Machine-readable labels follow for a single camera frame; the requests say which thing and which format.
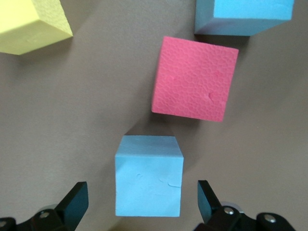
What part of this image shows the blue foam cube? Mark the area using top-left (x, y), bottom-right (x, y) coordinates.
top-left (115, 135), bottom-right (185, 218)
top-left (194, 0), bottom-right (295, 37)

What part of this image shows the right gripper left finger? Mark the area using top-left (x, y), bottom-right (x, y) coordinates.
top-left (0, 181), bottom-right (89, 231)

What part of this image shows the brown table mat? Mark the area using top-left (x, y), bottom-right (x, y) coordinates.
top-left (0, 0), bottom-right (308, 231)

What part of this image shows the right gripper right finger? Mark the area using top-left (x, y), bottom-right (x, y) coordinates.
top-left (193, 180), bottom-right (296, 231)

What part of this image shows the red foam cube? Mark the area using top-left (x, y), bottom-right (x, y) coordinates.
top-left (151, 36), bottom-right (240, 124)

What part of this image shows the yellow foam cube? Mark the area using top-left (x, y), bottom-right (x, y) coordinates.
top-left (0, 0), bottom-right (74, 56)

